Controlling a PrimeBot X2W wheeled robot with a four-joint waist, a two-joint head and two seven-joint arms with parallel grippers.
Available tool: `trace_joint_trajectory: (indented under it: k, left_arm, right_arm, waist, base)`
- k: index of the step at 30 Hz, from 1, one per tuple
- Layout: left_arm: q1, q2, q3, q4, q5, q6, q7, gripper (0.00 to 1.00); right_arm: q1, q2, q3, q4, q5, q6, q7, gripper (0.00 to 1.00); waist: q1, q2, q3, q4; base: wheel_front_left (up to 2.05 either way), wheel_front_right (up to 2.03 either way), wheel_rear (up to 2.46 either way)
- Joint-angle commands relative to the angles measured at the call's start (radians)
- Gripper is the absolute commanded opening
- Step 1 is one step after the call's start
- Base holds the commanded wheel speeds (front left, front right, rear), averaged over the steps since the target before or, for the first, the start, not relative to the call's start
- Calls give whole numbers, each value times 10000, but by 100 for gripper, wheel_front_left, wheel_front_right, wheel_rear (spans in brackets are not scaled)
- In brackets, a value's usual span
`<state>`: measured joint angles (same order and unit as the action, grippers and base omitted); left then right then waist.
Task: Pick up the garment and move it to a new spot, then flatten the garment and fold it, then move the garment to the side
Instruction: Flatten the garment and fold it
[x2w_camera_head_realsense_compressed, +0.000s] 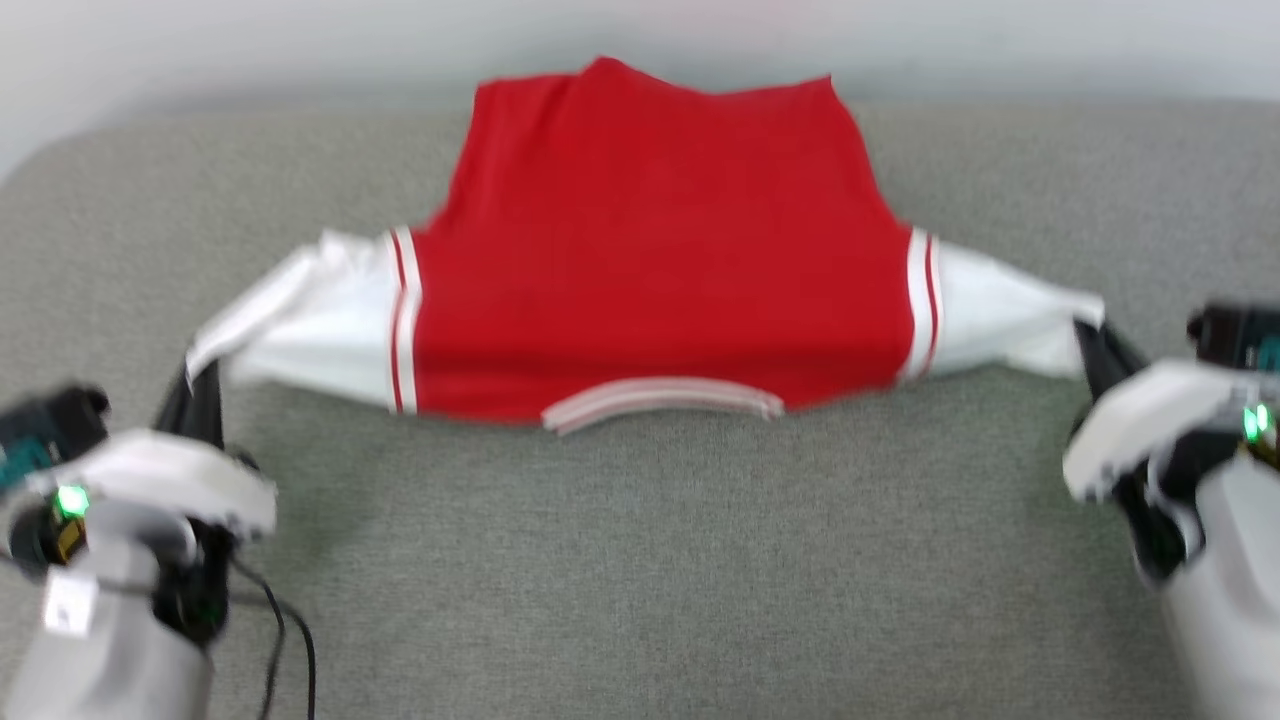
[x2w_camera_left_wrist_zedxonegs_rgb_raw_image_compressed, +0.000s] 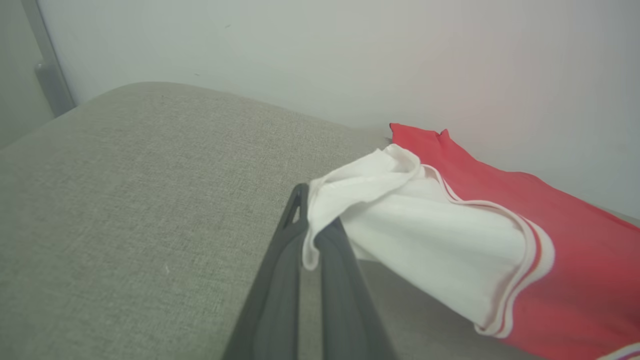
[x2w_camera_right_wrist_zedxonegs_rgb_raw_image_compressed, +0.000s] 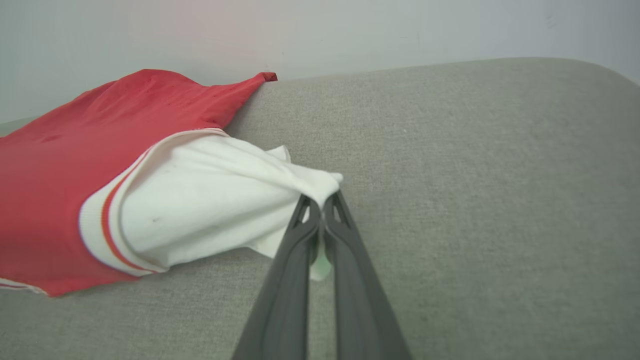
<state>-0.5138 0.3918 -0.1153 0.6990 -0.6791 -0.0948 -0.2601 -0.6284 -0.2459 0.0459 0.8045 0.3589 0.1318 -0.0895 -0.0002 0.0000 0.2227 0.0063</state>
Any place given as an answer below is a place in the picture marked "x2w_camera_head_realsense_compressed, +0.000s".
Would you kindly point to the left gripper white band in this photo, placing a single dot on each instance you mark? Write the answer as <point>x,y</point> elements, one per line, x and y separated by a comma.
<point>170,475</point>

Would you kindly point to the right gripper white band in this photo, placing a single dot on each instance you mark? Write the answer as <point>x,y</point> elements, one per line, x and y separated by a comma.
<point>1160,410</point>

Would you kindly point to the red and white jersey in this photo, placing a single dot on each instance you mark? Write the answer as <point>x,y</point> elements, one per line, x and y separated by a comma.
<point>650,250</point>

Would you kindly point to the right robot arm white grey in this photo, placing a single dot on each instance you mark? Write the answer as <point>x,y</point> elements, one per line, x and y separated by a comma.
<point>1235,600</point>

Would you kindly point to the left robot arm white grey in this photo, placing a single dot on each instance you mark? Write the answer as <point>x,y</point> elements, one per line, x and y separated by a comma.
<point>110,660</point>

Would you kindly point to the grey fabric sofa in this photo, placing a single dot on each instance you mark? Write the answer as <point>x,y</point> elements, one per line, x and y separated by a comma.
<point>650,560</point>

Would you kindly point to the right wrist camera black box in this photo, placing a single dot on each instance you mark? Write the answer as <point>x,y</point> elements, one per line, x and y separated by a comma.
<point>1225,335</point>

